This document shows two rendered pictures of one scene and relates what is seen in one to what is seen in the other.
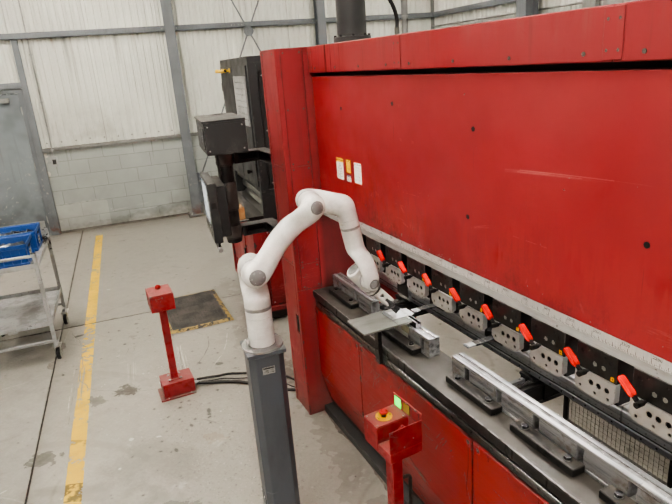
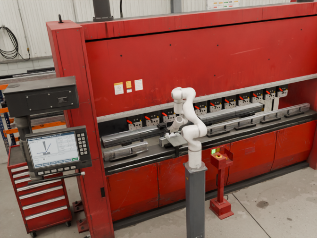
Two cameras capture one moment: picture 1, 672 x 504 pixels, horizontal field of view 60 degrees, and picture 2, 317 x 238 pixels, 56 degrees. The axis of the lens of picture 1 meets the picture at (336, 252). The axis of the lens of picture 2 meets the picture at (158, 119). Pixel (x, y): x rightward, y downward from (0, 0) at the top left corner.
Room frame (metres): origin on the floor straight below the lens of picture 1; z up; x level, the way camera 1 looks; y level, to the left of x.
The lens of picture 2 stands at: (2.59, 2.78, 2.56)
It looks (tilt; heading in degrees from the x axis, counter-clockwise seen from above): 24 degrees down; 273
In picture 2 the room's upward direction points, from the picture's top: 3 degrees counter-clockwise
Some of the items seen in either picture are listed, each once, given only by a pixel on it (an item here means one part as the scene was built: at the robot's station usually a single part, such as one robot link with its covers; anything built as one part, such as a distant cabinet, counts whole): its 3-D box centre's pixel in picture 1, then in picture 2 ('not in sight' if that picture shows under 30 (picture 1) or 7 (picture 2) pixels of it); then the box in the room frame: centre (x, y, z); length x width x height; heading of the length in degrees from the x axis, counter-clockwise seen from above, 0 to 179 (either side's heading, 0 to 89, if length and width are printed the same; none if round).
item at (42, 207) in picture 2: not in sight; (42, 188); (4.14, -0.03, 0.50); 0.50 x 0.50 x 1.00; 24
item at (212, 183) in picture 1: (216, 205); (60, 149); (3.50, 0.72, 1.42); 0.45 x 0.12 x 0.36; 17
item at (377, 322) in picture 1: (379, 321); (176, 139); (2.57, -0.18, 1.00); 0.26 x 0.18 x 0.01; 114
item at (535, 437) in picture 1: (545, 446); (245, 126); (1.68, -0.68, 0.89); 0.30 x 0.05 x 0.03; 24
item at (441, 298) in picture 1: (449, 289); (199, 107); (2.28, -0.47, 1.26); 0.15 x 0.09 x 0.17; 24
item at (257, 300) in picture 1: (253, 280); (191, 137); (2.44, 0.38, 1.30); 0.19 x 0.12 x 0.24; 16
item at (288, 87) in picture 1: (347, 233); (81, 134); (3.59, -0.08, 1.15); 0.85 x 0.25 x 2.30; 114
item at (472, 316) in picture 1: (479, 304); (214, 104); (2.10, -0.55, 1.26); 0.15 x 0.09 x 0.17; 24
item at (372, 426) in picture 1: (392, 427); (221, 157); (2.06, -0.18, 0.75); 0.20 x 0.16 x 0.18; 28
